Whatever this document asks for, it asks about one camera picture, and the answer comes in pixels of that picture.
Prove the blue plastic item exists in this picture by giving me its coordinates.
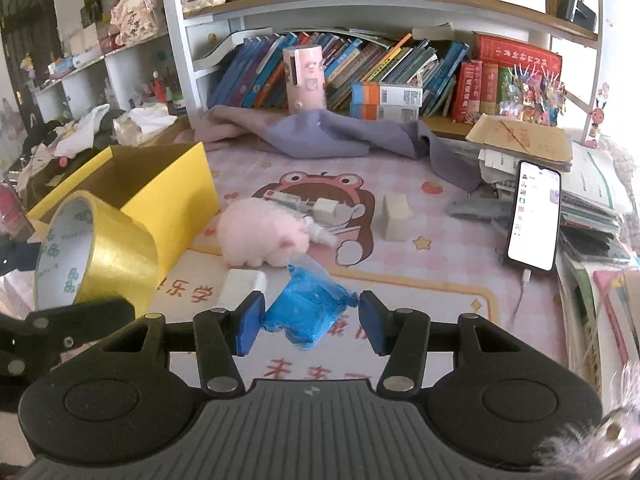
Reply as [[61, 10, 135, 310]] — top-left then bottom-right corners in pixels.
[[262, 255, 359, 350]]

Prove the yellow tape roll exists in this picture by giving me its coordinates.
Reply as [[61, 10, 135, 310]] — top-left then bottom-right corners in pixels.
[[34, 191, 158, 318]]

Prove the white small box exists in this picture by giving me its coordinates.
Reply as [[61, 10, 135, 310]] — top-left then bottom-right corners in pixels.
[[216, 269, 268, 310]]

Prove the pink plush toy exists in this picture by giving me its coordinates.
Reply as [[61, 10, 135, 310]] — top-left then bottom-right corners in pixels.
[[216, 197, 310, 268]]

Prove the pink cartoon desk mat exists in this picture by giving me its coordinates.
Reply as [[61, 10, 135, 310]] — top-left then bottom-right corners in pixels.
[[151, 144, 567, 386]]

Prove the beige eraser block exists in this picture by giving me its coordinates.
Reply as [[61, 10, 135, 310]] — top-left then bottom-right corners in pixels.
[[382, 194, 413, 242]]

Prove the white usb charger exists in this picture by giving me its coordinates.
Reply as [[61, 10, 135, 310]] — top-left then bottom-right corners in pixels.
[[311, 197, 340, 226]]

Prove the white charger plug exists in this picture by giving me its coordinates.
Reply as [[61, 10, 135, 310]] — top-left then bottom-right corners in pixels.
[[262, 190, 314, 214]]

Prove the yellow cardboard box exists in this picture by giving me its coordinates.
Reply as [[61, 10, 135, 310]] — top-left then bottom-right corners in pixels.
[[27, 143, 219, 278]]

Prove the grey utility knife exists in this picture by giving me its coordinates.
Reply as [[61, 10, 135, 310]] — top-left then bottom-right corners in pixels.
[[445, 197, 512, 220]]

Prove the smartphone with lit screen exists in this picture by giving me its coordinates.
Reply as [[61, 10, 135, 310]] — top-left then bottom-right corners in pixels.
[[506, 160, 562, 273]]

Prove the stack of books and papers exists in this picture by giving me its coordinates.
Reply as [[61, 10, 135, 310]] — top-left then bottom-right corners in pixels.
[[470, 141, 639, 399]]

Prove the purple grey cloth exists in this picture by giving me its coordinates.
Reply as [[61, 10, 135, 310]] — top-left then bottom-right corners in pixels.
[[194, 105, 482, 193]]

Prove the orange white boxes stack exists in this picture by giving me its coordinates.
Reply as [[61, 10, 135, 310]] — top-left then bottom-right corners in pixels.
[[349, 81, 423, 122]]

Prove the brown paper envelope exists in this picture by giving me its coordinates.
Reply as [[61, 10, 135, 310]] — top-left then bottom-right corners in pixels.
[[465, 115, 573, 172]]

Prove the red book set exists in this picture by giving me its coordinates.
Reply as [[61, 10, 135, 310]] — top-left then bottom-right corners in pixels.
[[450, 32, 563, 125]]

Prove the pink cylindrical container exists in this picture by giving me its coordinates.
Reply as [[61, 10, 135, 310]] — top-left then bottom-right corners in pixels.
[[283, 44, 326, 114]]

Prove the pink figurine decoration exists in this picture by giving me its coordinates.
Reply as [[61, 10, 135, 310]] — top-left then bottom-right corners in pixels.
[[111, 0, 160, 47]]

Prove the white bookshelf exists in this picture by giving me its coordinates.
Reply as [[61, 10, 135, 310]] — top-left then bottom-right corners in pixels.
[[164, 0, 603, 141]]

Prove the white charging cable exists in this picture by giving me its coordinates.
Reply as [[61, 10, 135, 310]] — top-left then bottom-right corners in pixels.
[[508, 268, 534, 334]]

